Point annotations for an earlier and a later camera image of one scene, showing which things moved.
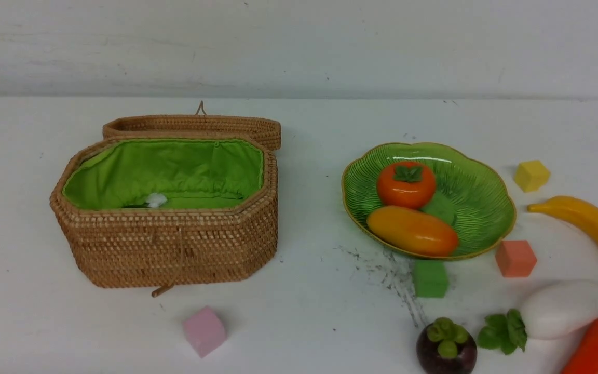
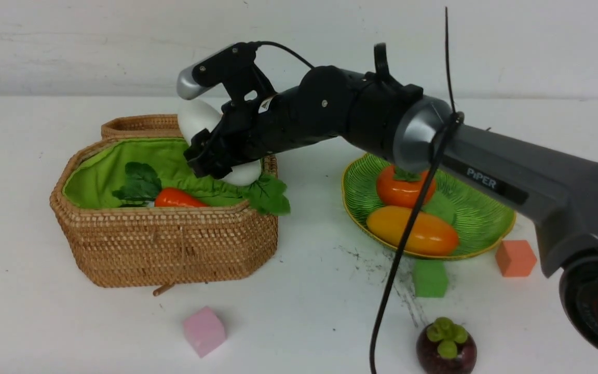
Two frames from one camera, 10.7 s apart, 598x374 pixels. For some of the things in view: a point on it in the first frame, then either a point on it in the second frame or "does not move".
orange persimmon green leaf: x=407 y=185 does not move
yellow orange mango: x=413 y=230 does not move
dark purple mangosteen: x=444 y=347 does not move
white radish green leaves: x=552 y=310 to x=196 y=116
